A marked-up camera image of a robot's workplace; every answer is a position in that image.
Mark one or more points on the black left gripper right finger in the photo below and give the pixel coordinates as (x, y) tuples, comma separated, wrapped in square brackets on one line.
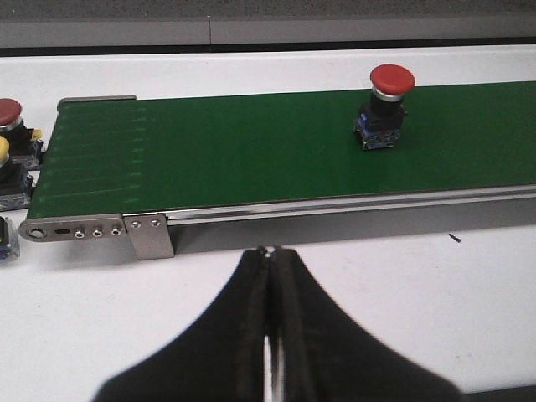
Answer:
[(327, 356)]

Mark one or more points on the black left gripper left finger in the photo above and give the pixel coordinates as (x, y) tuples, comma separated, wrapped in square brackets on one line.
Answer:
[(220, 357)]

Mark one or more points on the red mushroom push button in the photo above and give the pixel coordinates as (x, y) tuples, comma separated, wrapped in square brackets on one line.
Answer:
[(379, 121), (25, 144)]

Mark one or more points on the small black screw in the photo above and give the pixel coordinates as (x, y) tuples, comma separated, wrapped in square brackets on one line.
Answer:
[(456, 239)]

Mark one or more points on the green conveyor belt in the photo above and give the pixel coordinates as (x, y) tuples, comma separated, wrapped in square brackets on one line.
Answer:
[(133, 156)]

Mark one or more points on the yellow mushroom push button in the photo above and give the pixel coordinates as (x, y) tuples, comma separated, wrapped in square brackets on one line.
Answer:
[(9, 244), (16, 187)]

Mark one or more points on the aluminium conveyor frame rail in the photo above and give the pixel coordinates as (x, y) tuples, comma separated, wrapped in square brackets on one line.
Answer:
[(160, 234)]

